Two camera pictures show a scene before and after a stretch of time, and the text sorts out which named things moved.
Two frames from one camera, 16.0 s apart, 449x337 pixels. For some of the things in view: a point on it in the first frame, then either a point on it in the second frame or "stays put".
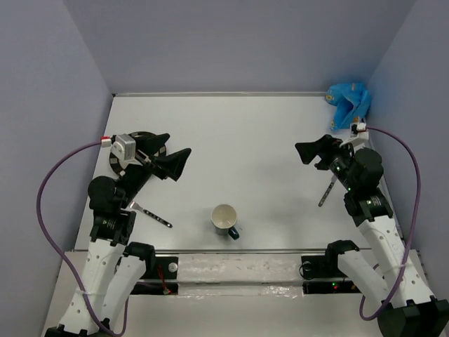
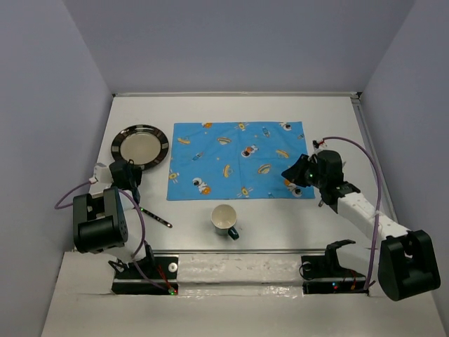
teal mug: (223, 218) stays put
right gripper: (325, 147) → (293, 173)
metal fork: (135, 206) stays put
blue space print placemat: (352, 101) → (235, 161)
